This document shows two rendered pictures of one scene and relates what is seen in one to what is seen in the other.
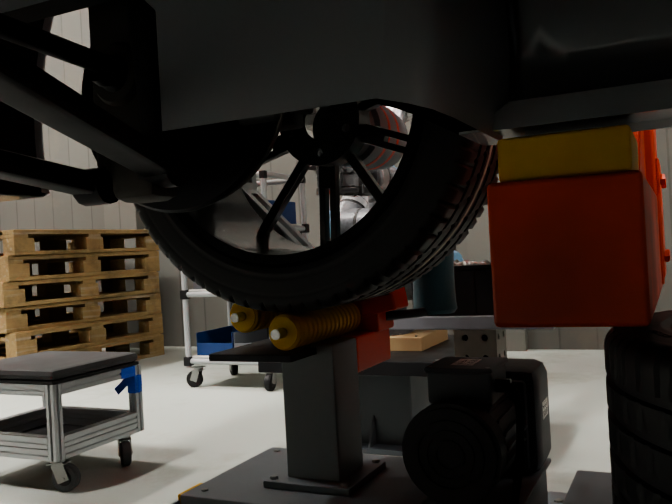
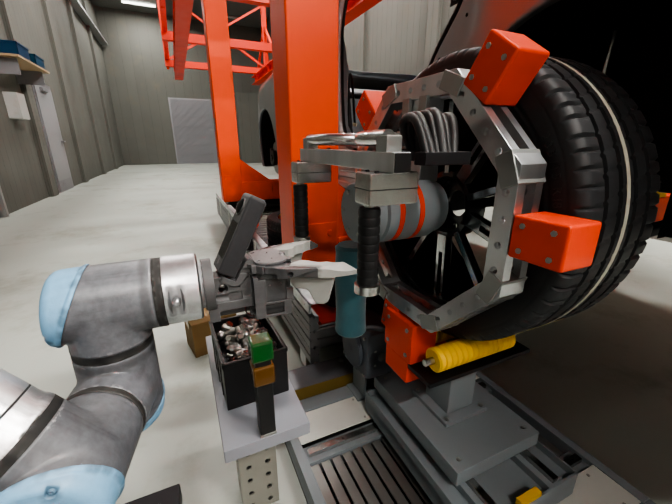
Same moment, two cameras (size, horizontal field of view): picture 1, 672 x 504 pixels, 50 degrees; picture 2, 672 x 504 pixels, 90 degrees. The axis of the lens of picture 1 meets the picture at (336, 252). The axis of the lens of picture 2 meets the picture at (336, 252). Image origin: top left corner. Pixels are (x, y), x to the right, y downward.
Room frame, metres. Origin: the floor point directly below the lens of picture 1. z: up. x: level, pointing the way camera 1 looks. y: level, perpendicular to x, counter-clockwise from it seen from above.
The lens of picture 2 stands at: (2.13, 0.31, 0.99)
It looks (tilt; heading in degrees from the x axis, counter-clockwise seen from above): 18 degrees down; 220
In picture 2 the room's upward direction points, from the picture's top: straight up
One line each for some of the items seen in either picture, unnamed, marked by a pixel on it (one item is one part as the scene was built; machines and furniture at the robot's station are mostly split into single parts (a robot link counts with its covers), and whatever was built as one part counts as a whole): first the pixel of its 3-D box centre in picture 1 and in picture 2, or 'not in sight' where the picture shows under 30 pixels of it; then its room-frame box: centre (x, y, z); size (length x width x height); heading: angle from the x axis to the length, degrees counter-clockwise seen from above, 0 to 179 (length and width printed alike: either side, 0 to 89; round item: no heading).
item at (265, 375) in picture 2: not in sight; (262, 370); (1.81, -0.13, 0.59); 0.04 x 0.04 x 0.04; 64
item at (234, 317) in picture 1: (277, 309); (472, 347); (1.36, 0.12, 0.51); 0.29 x 0.06 x 0.06; 154
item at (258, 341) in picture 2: not in sight; (260, 347); (1.81, -0.13, 0.64); 0.04 x 0.04 x 0.04; 64
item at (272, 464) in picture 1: (323, 421); (451, 375); (1.25, 0.04, 0.32); 0.40 x 0.30 x 0.28; 64
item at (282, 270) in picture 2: not in sight; (289, 269); (1.83, -0.01, 0.83); 0.09 x 0.05 x 0.02; 118
